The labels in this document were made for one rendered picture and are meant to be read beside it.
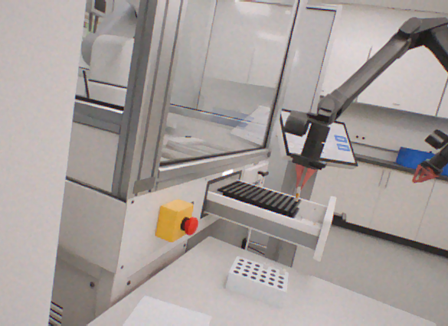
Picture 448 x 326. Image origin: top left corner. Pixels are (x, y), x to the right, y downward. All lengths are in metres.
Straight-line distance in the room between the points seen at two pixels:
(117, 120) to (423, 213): 3.84
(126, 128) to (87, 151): 0.10
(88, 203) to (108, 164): 0.09
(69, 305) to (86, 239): 0.17
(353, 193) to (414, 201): 0.65
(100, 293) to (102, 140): 0.29
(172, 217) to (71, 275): 0.23
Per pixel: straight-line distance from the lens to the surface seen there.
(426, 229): 4.20
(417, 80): 4.34
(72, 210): 0.65
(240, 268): 0.71
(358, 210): 3.99
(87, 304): 0.71
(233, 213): 0.83
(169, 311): 0.58
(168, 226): 0.64
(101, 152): 0.58
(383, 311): 0.84
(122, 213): 0.56
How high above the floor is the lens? 1.13
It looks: 10 degrees down
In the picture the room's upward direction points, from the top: 12 degrees clockwise
